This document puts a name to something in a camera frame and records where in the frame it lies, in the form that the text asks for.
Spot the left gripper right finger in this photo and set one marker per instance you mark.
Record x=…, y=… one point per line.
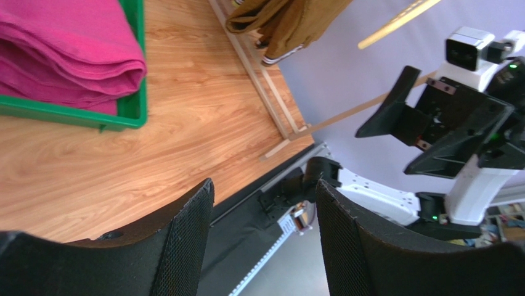
x=365, y=254

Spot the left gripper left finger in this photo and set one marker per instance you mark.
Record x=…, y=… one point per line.
x=159, y=254

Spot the brown trousers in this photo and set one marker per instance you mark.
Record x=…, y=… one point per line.
x=285, y=26

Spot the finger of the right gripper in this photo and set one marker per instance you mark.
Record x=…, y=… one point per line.
x=446, y=157
x=383, y=121

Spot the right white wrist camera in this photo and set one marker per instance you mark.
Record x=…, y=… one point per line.
x=473, y=56

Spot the pink trousers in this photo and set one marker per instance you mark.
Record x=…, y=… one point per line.
x=80, y=54

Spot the wooden clothes rack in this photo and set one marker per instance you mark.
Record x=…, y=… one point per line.
x=268, y=92

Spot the green plastic tray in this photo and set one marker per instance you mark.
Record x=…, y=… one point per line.
x=131, y=110

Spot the background shelf clutter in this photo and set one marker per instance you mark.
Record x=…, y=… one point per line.
x=502, y=223

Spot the cream yellow hanger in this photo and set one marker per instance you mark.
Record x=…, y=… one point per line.
x=409, y=13

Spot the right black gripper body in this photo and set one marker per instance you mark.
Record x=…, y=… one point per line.
x=449, y=113

